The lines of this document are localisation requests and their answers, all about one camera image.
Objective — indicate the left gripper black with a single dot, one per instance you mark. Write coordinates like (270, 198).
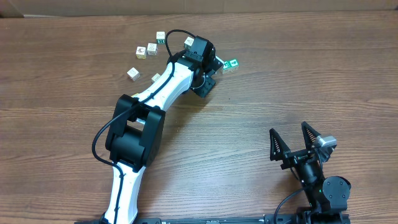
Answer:
(203, 88)

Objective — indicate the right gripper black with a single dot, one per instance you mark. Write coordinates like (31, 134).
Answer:
(283, 148)

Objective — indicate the white block blue letter side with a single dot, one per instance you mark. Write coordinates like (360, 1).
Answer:
(155, 78)

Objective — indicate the plain white wooden block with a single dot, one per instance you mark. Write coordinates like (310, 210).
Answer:
(133, 74)

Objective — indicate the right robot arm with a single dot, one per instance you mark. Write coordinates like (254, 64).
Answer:
(327, 196)

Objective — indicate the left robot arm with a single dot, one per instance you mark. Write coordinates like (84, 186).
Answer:
(135, 131)

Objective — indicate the green framed block left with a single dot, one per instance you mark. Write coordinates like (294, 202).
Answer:
(226, 67)

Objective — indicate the green framed block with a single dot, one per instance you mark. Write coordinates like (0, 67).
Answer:
(234, 65)
(226, 67)

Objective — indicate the green framed block right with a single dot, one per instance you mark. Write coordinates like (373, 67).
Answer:
(234, 65)

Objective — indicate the white block teal side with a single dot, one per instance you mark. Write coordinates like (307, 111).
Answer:
(188, 43)

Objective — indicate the white block brown print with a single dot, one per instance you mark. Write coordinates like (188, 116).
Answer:
(152, 49)

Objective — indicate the white block green side top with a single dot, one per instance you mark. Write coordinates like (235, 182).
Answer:
(160, 37)

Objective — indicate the white block yellow side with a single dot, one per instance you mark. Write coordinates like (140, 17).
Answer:
(141, 52)

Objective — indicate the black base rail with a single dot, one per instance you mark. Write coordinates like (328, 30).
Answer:
(267, 219)

